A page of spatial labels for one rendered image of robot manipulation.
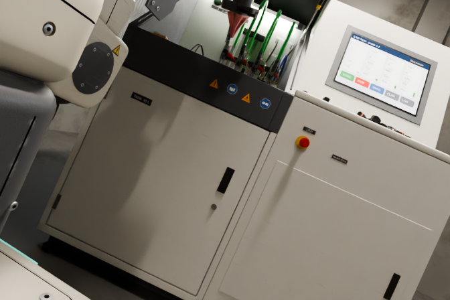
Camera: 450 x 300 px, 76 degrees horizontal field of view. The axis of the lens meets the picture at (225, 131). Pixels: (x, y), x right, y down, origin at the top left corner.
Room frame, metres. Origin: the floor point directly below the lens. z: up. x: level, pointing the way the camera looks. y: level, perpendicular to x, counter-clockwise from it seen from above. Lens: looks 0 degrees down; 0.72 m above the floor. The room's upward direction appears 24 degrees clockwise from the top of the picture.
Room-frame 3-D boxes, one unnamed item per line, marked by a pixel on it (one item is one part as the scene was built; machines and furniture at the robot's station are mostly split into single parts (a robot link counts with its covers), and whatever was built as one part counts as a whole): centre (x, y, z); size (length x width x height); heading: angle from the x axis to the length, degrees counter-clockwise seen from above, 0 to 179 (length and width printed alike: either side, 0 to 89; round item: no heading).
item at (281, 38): (1.63, -0.10, 1.20); 0.13 x 0.03 x 0.31; 87
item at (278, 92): (1.14, 0.16, 0.87); 0.62 x 0.04 x 0.16; 87
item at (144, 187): (1.12, 0.17, 0.44); 0.65 x 0.02 x 0.68; 87
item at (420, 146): (1.19, -0.54, 0.96); 0.70 x 0.22 x 0.03; 87
